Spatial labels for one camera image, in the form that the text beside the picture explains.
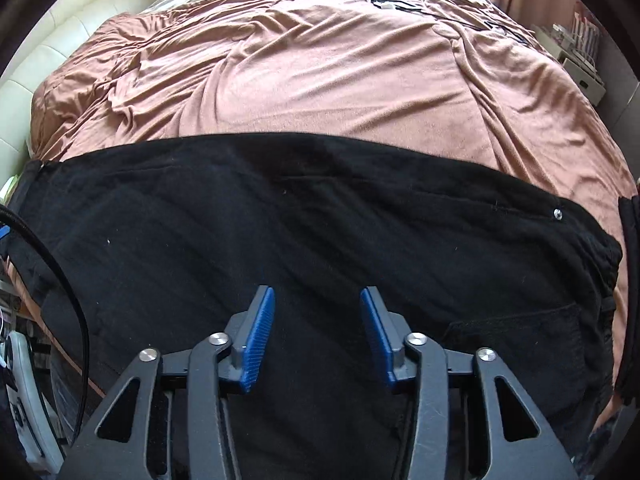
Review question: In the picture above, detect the folded black pants stack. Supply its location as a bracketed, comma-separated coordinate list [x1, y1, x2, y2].
[614, 197, 640, 401]

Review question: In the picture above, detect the cream padded headboard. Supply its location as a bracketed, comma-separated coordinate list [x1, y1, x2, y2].
[0, 0, 181, 161]

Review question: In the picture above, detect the cream nightstand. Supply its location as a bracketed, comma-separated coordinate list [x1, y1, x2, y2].
[530, 22, 608, 106]

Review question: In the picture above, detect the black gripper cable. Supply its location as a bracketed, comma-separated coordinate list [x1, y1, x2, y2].
[0, 204, 92, 448]

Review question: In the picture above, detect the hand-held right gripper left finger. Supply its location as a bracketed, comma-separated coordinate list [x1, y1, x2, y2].
[60, 285, 277, 480]

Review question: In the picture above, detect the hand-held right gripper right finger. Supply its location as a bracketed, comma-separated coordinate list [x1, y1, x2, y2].
[360, 286, 581, 480]

